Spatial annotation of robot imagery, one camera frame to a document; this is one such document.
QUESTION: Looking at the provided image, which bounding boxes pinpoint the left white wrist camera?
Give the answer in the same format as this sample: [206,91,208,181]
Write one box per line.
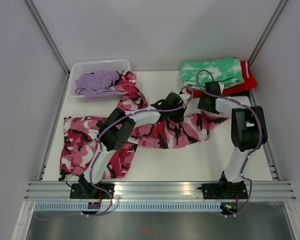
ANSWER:
[179,93,192,104]

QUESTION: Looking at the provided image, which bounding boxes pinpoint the red folded trousers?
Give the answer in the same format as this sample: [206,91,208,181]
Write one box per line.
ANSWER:
[193,60,258,98]

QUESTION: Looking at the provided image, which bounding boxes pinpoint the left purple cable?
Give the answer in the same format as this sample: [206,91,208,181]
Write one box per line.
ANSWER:
[89,86,195,205]

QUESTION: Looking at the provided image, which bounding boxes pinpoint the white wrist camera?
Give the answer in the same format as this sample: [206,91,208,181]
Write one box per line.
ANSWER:
[179,93,192,104]
[217,81,225,94]

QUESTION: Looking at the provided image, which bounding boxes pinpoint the pink camouflage trousers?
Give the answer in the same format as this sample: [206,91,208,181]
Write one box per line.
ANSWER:
[59,71,225,181]

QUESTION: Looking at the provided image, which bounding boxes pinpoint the lilac trousers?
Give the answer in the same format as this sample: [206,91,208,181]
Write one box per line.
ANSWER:
[73,70,126,99]

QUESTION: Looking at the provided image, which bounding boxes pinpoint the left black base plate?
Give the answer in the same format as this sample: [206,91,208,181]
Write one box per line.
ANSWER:
[69,183,115,200]

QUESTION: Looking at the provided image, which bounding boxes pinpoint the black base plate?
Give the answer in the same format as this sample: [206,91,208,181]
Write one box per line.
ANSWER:
[198,181,248,200]
[69,183,115,200]

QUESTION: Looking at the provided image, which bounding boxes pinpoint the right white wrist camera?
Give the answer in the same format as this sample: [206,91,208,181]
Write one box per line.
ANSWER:
[217,81,225,94]

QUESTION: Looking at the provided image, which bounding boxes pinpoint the white slotted cable duct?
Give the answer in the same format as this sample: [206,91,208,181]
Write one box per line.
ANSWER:
[34,201,237,212]

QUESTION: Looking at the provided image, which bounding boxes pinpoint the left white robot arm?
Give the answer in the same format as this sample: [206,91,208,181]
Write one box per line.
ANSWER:
[70,92,193,199]

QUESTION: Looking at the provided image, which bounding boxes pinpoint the aluminium frame post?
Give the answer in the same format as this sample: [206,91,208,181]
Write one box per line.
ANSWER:
[249,0,290,66]
[23,0,70,77]

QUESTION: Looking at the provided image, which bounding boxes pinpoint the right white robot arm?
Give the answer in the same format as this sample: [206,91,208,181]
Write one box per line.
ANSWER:
[198,81,268,200]

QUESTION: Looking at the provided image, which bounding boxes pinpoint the white plastic basket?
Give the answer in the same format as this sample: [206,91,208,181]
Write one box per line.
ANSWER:
[67,59,131,98]

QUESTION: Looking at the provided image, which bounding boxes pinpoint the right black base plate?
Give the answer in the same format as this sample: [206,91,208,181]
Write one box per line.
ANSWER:
[198,181,248,200]

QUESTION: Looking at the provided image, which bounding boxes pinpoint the green tie-dye folded trousers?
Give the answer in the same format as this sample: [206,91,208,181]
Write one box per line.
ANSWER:
[180,57,245,90]

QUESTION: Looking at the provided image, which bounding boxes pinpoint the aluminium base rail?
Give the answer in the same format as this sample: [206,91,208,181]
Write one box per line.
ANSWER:
[24,181,296,202]

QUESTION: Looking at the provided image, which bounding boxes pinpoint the left aluminium frame post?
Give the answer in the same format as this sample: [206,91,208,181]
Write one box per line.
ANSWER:
[23,0,70,77]

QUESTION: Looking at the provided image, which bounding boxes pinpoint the right aluminium frame post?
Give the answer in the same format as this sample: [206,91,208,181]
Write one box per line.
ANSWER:
[249,0,290,66]

